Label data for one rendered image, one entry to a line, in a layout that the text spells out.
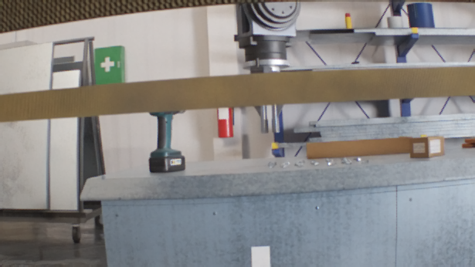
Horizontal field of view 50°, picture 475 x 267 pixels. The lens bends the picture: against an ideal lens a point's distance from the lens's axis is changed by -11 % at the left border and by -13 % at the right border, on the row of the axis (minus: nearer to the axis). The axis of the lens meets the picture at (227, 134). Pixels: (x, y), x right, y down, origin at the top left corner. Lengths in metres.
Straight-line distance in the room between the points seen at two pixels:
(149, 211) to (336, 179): 0.52
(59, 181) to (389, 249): 3.14
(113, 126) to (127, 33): 1.10
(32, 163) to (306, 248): 3.11
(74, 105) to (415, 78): 0.33
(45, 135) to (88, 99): 3.86
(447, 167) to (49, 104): 1.23
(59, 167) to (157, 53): 2.61
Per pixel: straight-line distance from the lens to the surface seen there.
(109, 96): 0.55
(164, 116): 1.78
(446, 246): 1.69
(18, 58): 4.72
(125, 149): 6.60
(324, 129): 5.28
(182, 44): 6.51
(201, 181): 1.53
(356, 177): 1.53
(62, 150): 4.39
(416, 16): 5.74
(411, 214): 1.64
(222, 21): 6.28
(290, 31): 1.69
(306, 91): 0.53
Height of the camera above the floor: 0.74
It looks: level
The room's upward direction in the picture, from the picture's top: 3 degrees counter-clockwise
